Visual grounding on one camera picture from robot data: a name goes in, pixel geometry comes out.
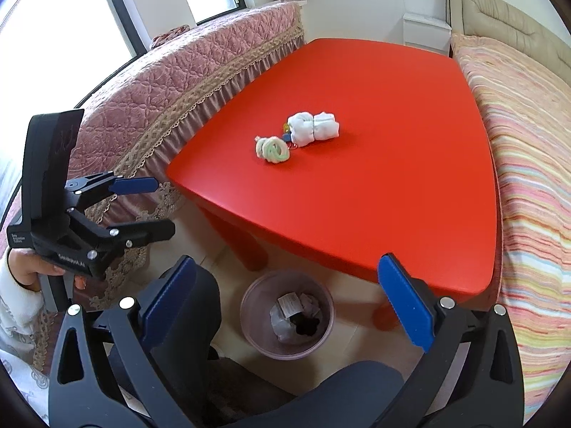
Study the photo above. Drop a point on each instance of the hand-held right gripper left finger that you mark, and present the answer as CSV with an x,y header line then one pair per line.
x,y
171,294

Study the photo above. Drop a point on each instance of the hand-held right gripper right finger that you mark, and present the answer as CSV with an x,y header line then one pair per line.
x,y
406,303

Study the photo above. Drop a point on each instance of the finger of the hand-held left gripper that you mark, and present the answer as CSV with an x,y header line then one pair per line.
x,y
134,185
151,229

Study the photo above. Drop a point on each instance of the translucent pink waste bin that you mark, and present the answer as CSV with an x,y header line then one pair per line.
x,y
250,321

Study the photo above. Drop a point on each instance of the person's left forearm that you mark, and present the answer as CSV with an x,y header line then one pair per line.
x,y
18,316

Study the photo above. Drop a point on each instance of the person's left hand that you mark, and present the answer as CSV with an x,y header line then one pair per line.
x,y
26,266

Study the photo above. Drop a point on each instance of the pink quilted bed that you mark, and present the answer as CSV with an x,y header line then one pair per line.
x,y
178,84

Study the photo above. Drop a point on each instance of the clear plastic bag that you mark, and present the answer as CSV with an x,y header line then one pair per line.
x,y
279,327

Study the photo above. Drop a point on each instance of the person's right leg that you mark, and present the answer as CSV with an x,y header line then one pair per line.
x,y
334,397

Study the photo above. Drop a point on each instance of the large bright window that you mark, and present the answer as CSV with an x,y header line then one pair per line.
x,y
53,44

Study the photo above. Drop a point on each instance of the red table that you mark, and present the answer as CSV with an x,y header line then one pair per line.
x,y
357,187

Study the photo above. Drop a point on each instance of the green and white sock roll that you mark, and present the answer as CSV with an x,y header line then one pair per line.
x,y
272,149

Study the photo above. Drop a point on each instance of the pink pillow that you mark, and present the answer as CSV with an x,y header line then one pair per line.
x,y
169,35

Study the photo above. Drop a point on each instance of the striped bed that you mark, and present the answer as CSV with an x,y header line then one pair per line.
x,y
526,165

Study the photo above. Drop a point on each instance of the white rolled socks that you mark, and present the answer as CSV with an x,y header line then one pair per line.
x,y
312,127

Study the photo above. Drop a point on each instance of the white nightstand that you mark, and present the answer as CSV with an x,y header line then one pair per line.
x,y
426,33

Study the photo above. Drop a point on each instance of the beige padded headboard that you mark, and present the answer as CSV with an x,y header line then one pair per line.
x,y
504,18

